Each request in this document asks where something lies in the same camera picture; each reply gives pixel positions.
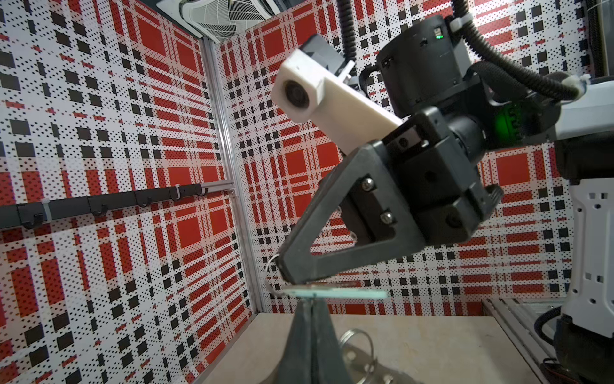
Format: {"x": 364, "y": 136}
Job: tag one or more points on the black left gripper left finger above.
{"x": 295, "y": 366}

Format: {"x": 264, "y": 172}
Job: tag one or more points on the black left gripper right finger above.
{"x": 328, "y": 365}

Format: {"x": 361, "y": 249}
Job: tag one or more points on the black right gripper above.
{"x": 454, "y": 111}

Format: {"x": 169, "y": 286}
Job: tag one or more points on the metal keyring gauge red handle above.
{"x": 363, "y": 365}

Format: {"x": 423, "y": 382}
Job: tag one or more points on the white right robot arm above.
{"x": 583, "y": 140}

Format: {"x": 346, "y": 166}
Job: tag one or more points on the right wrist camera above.
{"x": 310, "y": 86}

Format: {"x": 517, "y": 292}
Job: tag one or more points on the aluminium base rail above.
{"x": 517, "y": 317}

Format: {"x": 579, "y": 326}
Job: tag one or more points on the black hook rail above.
{"x": 33, "y": 215}

